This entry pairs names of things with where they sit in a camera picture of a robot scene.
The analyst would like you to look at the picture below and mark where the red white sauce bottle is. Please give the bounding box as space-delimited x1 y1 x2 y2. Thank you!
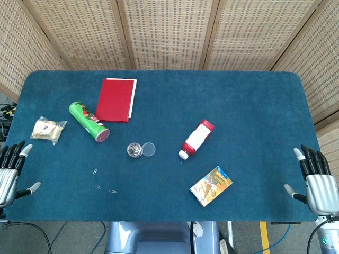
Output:
177 119 215 160

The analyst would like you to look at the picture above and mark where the clear paperclip jar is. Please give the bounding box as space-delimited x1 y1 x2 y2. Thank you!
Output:
127 142 144 158

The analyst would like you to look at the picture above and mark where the red notebook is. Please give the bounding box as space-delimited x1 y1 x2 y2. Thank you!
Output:
95 77 138 124

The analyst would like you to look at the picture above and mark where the blue felt table mat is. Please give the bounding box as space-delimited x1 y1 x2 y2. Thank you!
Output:
4 69 318 223

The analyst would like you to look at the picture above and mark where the woven folding screen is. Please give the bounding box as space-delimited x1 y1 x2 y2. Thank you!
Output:
0 0 339 170

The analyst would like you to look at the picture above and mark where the black cable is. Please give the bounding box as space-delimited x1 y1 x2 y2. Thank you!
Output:
306 217 332 254
0 221 52 254

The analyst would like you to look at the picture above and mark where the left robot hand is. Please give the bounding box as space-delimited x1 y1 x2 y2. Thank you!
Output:
0 140 41 209

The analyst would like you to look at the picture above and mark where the blue cable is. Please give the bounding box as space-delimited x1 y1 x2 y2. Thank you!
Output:
253 223 292 254

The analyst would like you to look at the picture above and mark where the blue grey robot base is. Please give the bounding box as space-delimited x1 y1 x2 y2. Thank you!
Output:
105 221 221 254

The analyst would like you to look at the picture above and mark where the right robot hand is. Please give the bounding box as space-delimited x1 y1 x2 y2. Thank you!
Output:
284 144 339 215

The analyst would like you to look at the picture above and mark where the clear bag of crackers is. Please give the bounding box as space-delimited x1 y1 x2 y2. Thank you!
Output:
30 116 67 146

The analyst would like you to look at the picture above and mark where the green chips can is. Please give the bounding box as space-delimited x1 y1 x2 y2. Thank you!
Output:
68 101 111 143

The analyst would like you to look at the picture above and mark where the clear round jar lid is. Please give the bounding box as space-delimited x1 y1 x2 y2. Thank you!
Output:
141 142 156 157

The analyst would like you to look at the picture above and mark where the orange blue snack box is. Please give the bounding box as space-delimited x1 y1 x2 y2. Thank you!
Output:
189 166 233 208

